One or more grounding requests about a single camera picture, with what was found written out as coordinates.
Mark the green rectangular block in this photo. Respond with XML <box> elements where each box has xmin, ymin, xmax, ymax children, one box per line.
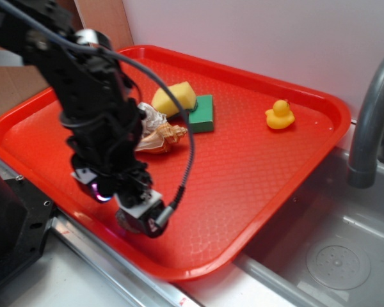
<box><xmin>189</xmin><ymin>95</ymin><xmax>214</xmax><ymax>134</ymax></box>

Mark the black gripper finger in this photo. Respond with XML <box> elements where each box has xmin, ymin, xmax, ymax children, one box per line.
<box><xmin>118</xmin><ymin>190</ymin><xmax>168</xmax><ymax>239</ymax></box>
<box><xmin>71</xmin><ymin>168</ymin><xmax>113</xmax><ymax>203</ymax></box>

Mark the grey braided cable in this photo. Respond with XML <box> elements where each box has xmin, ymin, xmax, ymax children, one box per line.
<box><xmin>0</xmin><ymin>0</ymin><xmax>198</xmax><ymax>226</ymax></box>

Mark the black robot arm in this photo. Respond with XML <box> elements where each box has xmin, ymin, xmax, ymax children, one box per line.
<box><xmin>0</xmin><ymin>1</ymin><xmax>166</xmax><ymax>238</ymax></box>

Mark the yellow rubber duck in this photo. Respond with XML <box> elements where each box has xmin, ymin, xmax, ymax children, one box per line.
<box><xmin>265</xmin><ymin>100</ymin><xmax>295</xmax><ymax>130</ymax></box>

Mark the red plastic tray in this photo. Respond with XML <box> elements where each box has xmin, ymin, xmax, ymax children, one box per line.
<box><xmin>0</xmin><ymin>45</ymin><xmax>351</xmax><ymax>281</ymax></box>

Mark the grey plastic sink basin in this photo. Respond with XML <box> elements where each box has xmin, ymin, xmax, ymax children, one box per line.
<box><xmin>236</xmin><ymin>150</ymin><xmax>384</xmax><ymax>306</ymax></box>

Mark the yellow green sponge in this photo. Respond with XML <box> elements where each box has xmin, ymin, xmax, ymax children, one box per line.
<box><xmin>151</xmin><ymin>81</ymin><xmax>196</xmax><ymax>118</ymax></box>

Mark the orange spiral seashell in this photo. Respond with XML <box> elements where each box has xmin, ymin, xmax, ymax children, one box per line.
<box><xmin>136</xmin><ymin>123</ymin><xmax>188</xmax><ymax>154</ymax></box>

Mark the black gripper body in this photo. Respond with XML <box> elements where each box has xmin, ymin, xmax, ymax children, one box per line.
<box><xmin>65</xmin><ymin>118</ymin><xmax>152</xmax><ymax>200</ymax></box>

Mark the crumpled white paper towel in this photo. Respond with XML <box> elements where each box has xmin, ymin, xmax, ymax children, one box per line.
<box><xmin>138</xmin><ymin>102</ymin><xmax>167</xmax><ymax>138</ymax></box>

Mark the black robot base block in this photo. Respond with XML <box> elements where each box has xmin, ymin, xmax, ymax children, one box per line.
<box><xmin>0</xmin><ymin>175</ymin><xmax>54</xmax><ymax>287</ymax></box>

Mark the grey faucet spout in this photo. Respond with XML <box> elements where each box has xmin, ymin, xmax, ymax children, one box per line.
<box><xmin>347</xmin><ymin>59</ymin><xmax>384</xmax><ymax>189</ymax></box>

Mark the dark brown rock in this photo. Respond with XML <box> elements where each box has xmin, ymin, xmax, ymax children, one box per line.
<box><xmin>115</xmin><ymin>209</ymin><xmax>140</xmax><ymax>233</ymax></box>

